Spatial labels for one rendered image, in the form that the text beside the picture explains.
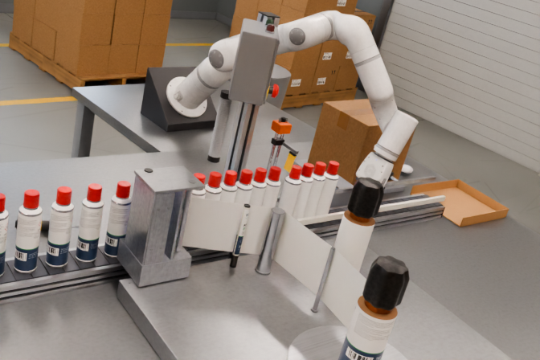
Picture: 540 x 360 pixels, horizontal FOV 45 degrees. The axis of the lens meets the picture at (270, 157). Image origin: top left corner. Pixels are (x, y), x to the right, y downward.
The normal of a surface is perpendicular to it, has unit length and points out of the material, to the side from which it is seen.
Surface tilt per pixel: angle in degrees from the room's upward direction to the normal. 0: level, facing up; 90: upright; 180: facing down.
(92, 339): 0
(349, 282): 90
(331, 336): 0
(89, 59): 90
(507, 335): 0
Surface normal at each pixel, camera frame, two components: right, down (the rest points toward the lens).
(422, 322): 0.22, -0.90
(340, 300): -0.84, 0.02
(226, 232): 0.13, 0.41
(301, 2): -0.67, 0.14
